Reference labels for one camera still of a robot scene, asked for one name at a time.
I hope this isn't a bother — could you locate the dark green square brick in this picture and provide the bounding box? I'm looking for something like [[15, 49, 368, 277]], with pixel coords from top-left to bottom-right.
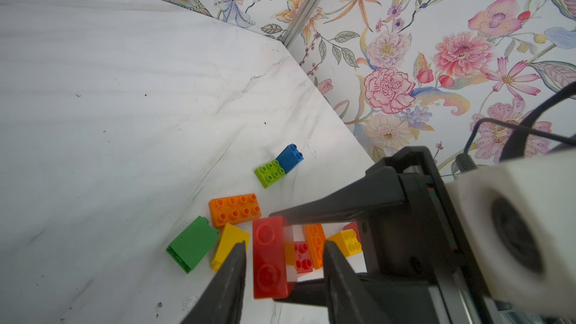
[[166, 216, 220, 274]]

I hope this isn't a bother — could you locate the yellow brick front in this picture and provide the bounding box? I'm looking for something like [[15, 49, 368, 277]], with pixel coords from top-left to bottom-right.
[[284, 241, 297, 267]]

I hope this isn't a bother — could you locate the yellow brick near green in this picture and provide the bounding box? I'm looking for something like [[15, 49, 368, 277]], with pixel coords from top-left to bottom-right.
[[210, 223, 251, 272]]

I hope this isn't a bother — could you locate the red long brick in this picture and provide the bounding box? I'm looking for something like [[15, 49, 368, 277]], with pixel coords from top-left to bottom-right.
[[252, 216, 297, 299]]

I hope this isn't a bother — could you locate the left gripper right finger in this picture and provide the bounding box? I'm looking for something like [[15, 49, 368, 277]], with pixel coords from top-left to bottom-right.
[[322, 241, 392, 323]]

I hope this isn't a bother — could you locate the lime green long brick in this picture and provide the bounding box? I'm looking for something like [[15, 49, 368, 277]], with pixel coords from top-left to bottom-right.
[[254, 160, 286, 188]]

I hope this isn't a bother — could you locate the orange tall long brick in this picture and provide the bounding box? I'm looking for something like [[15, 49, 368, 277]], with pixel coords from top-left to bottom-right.
[[302, 223, 326, 269]]

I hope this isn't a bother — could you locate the red square brick right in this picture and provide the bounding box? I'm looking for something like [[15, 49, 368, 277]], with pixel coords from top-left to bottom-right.
[[343, 221, 362, 242]]

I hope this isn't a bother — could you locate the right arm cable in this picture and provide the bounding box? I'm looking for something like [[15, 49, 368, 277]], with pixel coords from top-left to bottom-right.
[[454, 82, 576, 174]]

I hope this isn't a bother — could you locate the blue small brick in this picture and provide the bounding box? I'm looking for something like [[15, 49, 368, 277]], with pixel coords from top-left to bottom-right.
[[276, 144, 304, 173]]

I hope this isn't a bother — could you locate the orange brick near green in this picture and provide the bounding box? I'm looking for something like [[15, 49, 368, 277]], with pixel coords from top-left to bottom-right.
[[208, 193, 262, 228]]

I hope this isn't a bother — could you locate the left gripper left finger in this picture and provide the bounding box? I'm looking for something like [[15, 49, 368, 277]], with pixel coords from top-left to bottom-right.
[[181, 242, 247, 324]]

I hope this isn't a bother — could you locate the yellow square brick right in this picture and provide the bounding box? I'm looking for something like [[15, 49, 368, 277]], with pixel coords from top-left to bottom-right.
[[328, 229, 362, 257]]

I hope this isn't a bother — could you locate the red square brick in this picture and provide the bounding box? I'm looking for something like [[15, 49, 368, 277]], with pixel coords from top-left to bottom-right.
[[294, 241, 314, 275], [343, 221, 362, 242]]

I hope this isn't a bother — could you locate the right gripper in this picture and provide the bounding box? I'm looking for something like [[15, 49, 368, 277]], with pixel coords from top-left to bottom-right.
[[271, 146, 495, 323]]

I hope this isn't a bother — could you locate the red square brick centre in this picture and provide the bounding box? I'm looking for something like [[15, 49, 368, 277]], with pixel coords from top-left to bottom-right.
[[294, 241, 314, 275]]

